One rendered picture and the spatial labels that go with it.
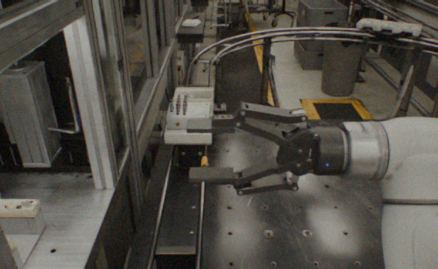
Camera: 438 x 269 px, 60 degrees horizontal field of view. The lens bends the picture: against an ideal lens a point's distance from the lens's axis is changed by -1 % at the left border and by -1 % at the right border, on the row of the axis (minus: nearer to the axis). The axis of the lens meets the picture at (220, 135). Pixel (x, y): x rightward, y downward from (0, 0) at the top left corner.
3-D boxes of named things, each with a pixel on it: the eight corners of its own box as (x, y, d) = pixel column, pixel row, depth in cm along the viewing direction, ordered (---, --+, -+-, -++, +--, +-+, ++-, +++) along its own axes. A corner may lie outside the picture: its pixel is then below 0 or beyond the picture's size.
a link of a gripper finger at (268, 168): (295, 146, 60) (298, 152, 60) (231, 170, 62) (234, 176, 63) (300, 159, 56) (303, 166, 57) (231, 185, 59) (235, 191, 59)
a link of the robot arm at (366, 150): (371, 111, 60) (333, 111, 60) (394, 140, 52) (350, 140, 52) (360, 159, 64) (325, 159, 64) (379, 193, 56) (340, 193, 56)
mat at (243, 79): (296, 155, 266) (296, 154, 265) (212, 155, 266) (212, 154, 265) (246, 2, 775) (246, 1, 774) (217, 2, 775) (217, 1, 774)
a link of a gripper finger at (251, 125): (300, 156, 56) (305, 149, 55) (232, 128, 54) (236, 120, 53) (296, 143, 60) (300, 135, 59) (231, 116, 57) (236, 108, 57)
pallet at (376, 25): (354, 37, 242) (357, 20, 237) (360, 32, 252) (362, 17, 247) (415, 45, 225) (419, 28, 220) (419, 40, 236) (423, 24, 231)
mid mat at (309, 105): (403, 158, 262) (404, 156, 262) (325, 158, 262) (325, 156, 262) (358, 99, 349) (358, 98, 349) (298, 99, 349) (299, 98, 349)
